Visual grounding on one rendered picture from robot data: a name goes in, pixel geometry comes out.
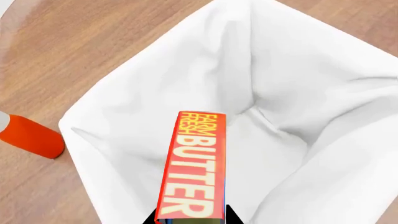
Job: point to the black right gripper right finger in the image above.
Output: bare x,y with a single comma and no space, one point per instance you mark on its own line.
232,217

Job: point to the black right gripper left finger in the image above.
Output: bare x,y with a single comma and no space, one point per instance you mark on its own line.
150,219

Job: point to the red butter box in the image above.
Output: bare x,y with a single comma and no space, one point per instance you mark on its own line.
194,168

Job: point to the white fabric basket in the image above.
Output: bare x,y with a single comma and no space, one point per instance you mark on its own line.
280,93

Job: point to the orange and white can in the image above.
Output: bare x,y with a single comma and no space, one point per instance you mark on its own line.
32,137

